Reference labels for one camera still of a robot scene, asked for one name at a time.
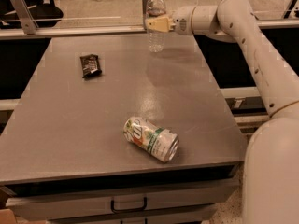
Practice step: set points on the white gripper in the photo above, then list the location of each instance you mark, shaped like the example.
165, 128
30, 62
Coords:
182, 21

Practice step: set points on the clear plastic water bottle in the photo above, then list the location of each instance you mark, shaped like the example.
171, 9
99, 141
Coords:
154, 10

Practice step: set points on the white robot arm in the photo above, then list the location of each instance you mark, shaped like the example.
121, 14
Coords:
271, 168

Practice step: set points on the black snack packet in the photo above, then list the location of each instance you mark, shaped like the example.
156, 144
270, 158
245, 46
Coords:
90, 66

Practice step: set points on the glass barrier panel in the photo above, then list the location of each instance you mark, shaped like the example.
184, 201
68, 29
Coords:
95, 13

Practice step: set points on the black office chair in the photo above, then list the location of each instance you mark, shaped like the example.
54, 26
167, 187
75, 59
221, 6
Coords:
44, 12

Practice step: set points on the white green soda can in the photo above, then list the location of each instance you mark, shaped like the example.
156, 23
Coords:
159, 142

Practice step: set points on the grey cabinet drawer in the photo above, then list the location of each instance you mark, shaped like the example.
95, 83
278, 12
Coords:
167, 204

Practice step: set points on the middle metal bracket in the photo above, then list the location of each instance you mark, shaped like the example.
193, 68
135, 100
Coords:
145, 0

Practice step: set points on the left metal bracket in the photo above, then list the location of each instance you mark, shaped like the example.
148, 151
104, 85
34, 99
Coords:
27, 22

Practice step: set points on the black drawer handle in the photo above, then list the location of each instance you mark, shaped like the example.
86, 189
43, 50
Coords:
128, 206

